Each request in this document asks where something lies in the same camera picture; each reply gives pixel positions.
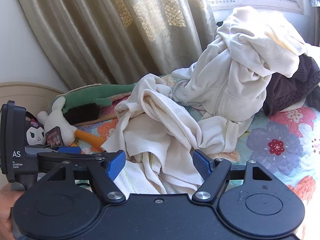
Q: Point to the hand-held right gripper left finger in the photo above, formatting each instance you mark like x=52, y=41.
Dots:
x=116, y=163

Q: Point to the beige patterned curtain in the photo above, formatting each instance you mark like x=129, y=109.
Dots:
x=87, y=30

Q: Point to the white plush with orange feet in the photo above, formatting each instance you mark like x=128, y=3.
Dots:
x=62, y=127

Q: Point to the cream waffle pajama shirt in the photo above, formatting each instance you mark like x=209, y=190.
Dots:
x=162, y=120

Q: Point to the small dark-framed picture card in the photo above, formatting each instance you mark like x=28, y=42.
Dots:
x=53, y=136

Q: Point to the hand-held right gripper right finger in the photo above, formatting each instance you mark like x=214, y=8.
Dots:
x=202, y=163

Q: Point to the beige headboard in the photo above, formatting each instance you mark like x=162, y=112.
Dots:
x=20, y=92

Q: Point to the black brush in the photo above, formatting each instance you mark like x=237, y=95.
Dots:
x=80, y=112

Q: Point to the floral quilt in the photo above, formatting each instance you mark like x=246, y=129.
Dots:
x=275, y=135

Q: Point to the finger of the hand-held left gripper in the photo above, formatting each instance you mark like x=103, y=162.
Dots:
x=68, y=149
x=77, y=157

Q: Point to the white fleece hoodie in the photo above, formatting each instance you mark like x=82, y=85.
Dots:
x=225, y=80

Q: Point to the black and white cartoon charm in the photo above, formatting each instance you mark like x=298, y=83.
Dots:
x=35, y=133

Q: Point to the green crocodile plush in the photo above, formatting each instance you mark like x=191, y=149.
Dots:
x=95, y=93

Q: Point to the person's left hand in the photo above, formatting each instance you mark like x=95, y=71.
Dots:
x=7, y=205

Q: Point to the dark brown knit sweater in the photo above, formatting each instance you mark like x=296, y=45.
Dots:
x=287, y=90

